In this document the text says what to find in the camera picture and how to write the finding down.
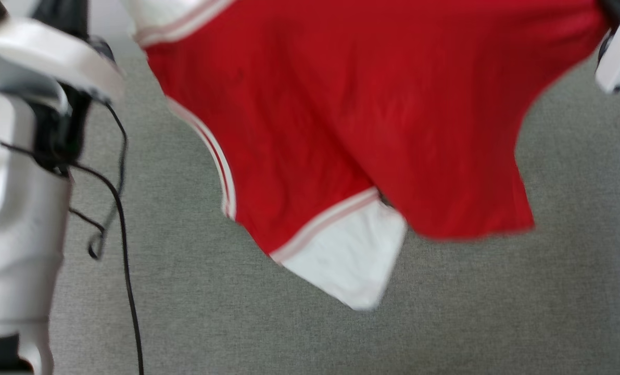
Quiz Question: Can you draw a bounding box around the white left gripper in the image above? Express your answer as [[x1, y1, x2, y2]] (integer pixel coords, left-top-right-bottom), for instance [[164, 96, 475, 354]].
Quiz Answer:
[[0, 16, 126, 106]]

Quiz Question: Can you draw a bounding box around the red and white garment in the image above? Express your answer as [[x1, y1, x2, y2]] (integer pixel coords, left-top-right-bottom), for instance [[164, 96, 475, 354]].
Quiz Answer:
[[120, 0, 610, 312]]

